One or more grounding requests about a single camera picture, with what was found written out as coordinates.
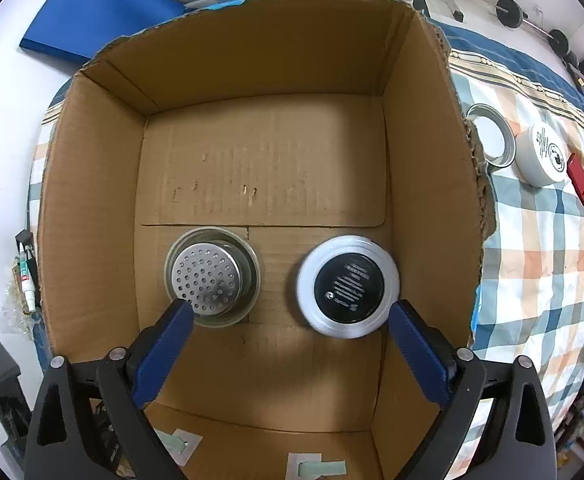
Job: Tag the plaid tablecloth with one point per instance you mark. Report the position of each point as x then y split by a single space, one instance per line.
537 270

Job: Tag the blue foam cushion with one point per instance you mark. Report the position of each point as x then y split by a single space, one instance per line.
102 10

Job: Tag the round metal lid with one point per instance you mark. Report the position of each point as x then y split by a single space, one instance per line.
492 135

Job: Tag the white round container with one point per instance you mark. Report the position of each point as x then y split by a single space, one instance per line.
542 152

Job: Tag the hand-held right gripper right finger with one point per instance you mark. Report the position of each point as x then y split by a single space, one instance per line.
419 355

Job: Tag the black tube holder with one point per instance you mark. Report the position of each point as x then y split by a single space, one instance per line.
23 237

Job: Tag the white glue tube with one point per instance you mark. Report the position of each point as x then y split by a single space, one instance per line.
28 280

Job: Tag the cardboard box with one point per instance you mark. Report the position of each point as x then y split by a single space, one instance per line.
272 170

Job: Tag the perforated metal strainer jar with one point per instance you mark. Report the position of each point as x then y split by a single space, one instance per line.
207 272

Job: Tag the white jar with black label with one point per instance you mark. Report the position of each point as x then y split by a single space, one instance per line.
342 285

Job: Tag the clear plastic bag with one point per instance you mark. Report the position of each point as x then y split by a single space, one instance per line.
12 317

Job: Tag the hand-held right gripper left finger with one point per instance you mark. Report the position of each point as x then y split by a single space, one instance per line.
164 355

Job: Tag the small floor barbell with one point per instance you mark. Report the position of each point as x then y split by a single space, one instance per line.
509 10

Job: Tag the small red box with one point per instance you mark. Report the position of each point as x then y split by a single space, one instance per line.
578 177

